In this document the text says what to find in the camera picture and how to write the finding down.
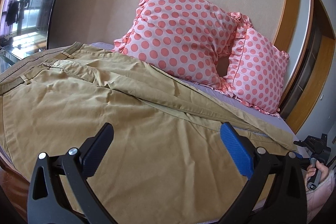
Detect left pink polka-dot pillow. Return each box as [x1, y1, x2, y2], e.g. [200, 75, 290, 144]
[113, 0, 238, 90]

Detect khaki pants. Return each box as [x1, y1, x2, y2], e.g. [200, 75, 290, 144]
[1, 43, 295, 223]

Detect lavender bed sheet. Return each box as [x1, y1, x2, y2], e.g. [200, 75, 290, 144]
[88, 41, 309, 159]

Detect right hand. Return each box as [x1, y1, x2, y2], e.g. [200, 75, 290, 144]
[304, 160, 330, 185]

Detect pink polka-dot pillow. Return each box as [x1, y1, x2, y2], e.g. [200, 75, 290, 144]
[113, 0, 238, 90]
[222, 12, 289, 117]

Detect pink sleeve forearm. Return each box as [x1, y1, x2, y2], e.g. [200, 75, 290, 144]
[306, 170, 335, 223]

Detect right pink polka-dot pillow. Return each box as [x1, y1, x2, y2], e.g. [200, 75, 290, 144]
[222, 12, 289, 117]

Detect wooden headboard frame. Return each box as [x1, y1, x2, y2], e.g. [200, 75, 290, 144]
[273, 0, 300, 52]

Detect black framed mirror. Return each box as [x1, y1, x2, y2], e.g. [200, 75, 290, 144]
[1, 0, 55, 73]

